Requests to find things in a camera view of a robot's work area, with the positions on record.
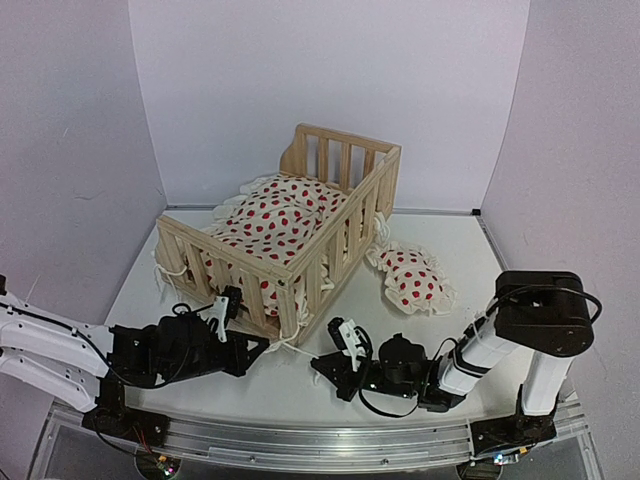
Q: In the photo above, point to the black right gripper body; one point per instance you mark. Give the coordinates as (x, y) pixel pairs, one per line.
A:
(366, 388)

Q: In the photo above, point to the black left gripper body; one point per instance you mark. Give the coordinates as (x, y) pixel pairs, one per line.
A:
(223, 365)

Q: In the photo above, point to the wooden pet bed frame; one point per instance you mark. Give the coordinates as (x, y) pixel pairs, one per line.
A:
(197, 265)

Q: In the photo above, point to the strawberry print ruffled mattress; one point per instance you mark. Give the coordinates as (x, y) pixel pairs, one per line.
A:
(273, 218)

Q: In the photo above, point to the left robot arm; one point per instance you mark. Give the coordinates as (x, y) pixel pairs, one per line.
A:
(73, 361)

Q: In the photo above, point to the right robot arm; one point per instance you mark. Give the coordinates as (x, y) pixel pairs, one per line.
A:
(547, 312)

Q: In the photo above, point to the strawberry print small pillow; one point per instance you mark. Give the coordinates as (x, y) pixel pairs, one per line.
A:
(414, 281)

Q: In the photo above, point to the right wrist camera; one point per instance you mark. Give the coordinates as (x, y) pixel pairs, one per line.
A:
(351, 340)

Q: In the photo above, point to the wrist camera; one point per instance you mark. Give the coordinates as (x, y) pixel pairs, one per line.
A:
(225, 308)
(351, 340)

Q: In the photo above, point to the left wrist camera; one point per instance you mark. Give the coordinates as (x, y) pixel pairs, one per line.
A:
(225, 308)

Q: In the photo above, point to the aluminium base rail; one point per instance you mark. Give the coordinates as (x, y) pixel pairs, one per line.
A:
(396, 445)

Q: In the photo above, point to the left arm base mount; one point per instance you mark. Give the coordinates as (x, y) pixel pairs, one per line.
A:
(112, 417)

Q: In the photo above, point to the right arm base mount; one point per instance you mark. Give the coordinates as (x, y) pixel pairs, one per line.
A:
(509, 434)

